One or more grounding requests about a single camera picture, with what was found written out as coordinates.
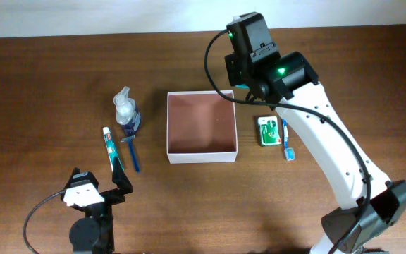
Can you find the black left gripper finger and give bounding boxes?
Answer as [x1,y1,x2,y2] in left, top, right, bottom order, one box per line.
[64,167,99,189]
[112,158,133,194]

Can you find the foam pump bottle blue liquid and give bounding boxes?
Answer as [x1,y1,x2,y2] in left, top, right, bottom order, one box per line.
[113,86,141,137]

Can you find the green soap box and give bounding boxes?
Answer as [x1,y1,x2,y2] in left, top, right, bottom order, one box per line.
[257,116,282,147]

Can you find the blue white toothbrush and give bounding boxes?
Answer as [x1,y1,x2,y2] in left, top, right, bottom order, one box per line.
[282,119,295,161]

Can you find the teal mouthwash bottle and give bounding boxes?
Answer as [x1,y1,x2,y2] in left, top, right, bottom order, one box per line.
[235,84,250,90]

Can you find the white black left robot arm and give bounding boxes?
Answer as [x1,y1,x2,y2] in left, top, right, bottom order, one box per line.
[61,158,133,253]

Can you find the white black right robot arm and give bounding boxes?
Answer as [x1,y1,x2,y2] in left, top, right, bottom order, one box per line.
[225,52,406,253]

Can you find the green white toothpaste tube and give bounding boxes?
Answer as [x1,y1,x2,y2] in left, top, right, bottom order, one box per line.
[102,126,121,171]

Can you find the blue disposable razor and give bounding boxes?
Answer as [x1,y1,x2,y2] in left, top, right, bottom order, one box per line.
[120,135,140,173]

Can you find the pink white open box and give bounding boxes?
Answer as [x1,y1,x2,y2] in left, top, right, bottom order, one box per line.
[166,91,238,164]

